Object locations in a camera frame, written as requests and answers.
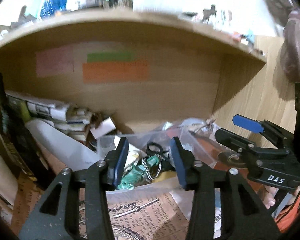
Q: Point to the green sticky note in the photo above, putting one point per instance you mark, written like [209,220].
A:
[110,56]

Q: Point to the brown hanging curtain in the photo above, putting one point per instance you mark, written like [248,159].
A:
[286,13]

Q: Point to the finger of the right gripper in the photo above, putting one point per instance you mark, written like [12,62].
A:
[248,124]
[235,142]

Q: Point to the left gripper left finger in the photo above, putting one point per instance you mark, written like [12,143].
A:
[115,164]

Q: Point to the wooden shelf board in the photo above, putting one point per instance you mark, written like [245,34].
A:
[122,26]

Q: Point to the white paper sheet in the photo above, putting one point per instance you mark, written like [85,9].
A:
[67,150]

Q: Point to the stack of newspapers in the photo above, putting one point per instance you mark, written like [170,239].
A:
[79,123]

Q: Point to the clear plastic bin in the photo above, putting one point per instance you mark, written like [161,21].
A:
[194,135]

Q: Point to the pink sticky note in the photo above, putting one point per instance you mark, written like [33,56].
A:
[56,61]

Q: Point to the yellow green sponge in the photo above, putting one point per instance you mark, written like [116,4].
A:
[164,175]

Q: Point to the orange sticky note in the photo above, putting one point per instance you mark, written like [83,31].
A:
[115,71]

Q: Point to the green knitted cloth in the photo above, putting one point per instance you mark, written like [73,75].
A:
[148,170]

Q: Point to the black wine bottle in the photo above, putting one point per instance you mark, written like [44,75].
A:
[21,145]

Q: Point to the person's hand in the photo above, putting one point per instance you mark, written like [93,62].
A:
[267,195]

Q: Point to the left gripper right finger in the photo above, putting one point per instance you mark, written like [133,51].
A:
[243,216]

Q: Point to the black white eye mask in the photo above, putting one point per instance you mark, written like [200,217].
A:
[155,149]

